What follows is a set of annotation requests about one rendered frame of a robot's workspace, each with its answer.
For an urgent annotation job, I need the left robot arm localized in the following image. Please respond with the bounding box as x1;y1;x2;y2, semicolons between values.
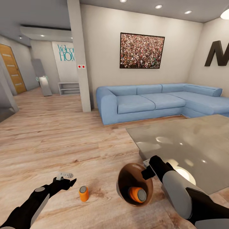
0;171;77;229

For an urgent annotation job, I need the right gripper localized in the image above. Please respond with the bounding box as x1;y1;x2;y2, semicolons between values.
141;167;155;180

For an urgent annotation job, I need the trash can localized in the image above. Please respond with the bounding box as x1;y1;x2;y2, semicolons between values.
116;163;154;208

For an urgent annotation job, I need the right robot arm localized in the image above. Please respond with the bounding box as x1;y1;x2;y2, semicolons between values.
141;155;229;229

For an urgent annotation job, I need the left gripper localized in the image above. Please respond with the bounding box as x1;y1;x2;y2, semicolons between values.
52;177;77;193

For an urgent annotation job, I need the can of soda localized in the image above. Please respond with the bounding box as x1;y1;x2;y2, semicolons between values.
79;186;89;202
128;187;146;203
122;185;131;199

